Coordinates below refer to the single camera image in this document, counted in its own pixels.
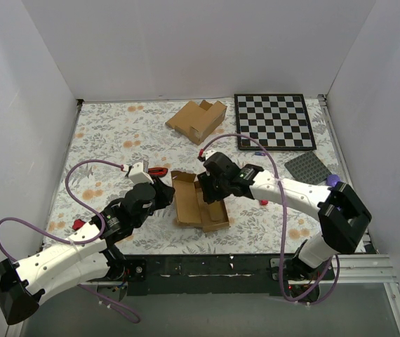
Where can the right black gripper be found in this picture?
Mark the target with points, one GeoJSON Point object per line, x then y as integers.
{"type": "Point", "coordinates": [206, 187]}

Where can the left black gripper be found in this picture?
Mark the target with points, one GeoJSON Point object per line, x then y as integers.
{"type": "Point", "coordinates": [165, 193]}

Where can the grey studded baseplate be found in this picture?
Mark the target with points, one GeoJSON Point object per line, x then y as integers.
{"type": "Point", "coordinates": [308, 168]}

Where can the floral table mat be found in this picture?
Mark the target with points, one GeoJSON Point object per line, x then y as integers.
{"type": "Point", "coordinates": [108, 134]}

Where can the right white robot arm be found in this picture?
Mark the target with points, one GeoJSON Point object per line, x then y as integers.
{"type": "Point", "coordinates": [342, 216]}

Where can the black white chessboard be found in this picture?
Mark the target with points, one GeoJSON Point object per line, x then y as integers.
{"type": "Point", "coordinates": [279, 122]}

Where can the purple toy microphone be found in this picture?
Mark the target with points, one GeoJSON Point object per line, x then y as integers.
{"type": "Point", "coordinates": [332, 180]}

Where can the red black utility knife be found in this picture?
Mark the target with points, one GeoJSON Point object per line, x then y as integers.
{"type": "Point", "coordinates": [158, 171]}

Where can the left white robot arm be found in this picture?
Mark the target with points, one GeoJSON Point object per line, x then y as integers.
{"type": "Point", "coordinates": [90, 253]}

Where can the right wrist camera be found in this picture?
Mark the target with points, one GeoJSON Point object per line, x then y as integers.
{"type": "Point", "coordinates": [205, 154]}

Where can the brown cardboard box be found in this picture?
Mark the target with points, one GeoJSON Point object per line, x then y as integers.
{"type": "Point", "coordinates": [191, 209]}
{"type": "Point", "coordinates": [198, 121]}

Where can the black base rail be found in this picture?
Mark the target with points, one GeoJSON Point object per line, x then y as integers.
{"type": "Point", "coordinates": [143, 275]}

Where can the open brown cardboard box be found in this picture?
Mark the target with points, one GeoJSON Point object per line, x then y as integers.
{"type": "Point", "coordinates": [198, 121]}

